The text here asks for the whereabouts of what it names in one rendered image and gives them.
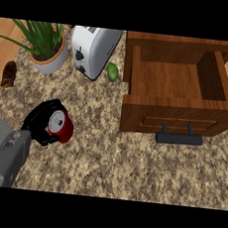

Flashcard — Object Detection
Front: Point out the green avocado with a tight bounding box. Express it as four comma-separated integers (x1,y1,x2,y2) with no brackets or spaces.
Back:
104,61,120,83

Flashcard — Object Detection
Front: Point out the green plant in white pot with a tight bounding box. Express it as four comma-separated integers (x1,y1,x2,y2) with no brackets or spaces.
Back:
0,17,72,77

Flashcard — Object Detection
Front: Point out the white toaster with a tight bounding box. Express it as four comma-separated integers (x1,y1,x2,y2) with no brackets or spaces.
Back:
67,25,124,84

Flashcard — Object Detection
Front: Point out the brown lumpy object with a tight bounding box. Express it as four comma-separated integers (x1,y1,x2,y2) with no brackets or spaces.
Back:
0,59,19,89

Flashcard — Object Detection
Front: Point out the red can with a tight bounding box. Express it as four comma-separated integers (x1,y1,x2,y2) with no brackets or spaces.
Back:
44,108,76,146

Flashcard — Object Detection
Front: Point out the dark grey drawer handle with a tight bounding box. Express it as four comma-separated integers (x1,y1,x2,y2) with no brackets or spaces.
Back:
155,120,205,148

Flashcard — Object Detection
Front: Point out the wooden cabinet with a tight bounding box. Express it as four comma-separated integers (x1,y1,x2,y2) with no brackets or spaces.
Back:
121,31,228,94

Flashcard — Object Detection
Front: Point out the wooden drawer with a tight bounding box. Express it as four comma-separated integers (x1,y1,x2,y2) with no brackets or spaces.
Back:
118,41,228,144

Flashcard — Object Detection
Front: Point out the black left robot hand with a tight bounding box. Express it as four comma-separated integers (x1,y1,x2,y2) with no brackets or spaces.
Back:
18,94,69,150

